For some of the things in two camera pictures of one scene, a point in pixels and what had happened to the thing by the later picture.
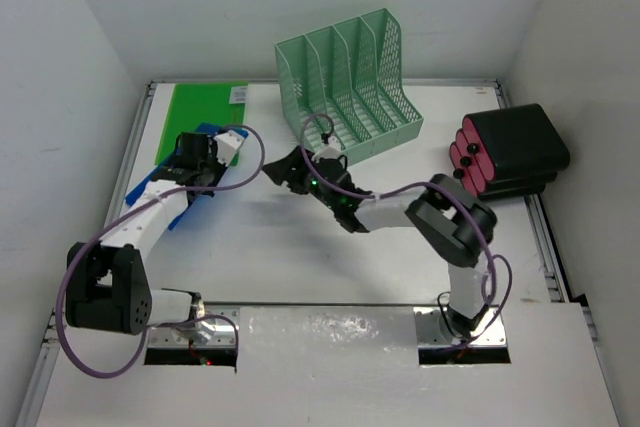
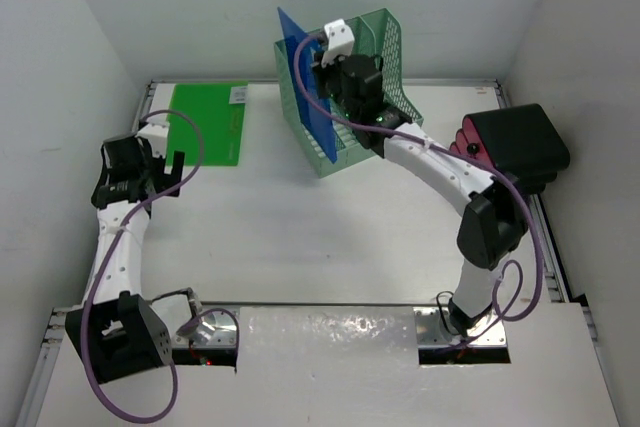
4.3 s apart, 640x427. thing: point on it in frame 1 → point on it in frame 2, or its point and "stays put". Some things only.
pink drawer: [471, 159] stays put
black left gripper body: [212, 168] → [152, 167]
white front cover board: [352, 366] stays put
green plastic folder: [216, 104] stays put
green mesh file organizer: [348, 82] stays put
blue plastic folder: [178, 217] → [320, 122]
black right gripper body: [329, 201] → [328, 80]
